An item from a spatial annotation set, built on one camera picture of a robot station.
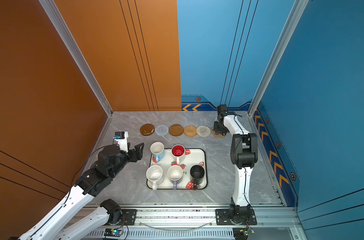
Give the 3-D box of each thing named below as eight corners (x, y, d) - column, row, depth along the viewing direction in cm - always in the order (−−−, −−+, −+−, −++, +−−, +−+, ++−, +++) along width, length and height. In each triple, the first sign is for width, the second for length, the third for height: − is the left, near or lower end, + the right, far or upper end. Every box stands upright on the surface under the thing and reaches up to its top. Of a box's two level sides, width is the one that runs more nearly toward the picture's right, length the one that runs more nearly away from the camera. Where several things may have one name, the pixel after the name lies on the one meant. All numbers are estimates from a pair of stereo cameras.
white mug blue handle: (151, 165, 92) (147, 158, 85) (153, 150, 100) (150, 141, 92) (164, 165, 92) (162, 158, 85) (166, 150, 100) (164, 141, 92)
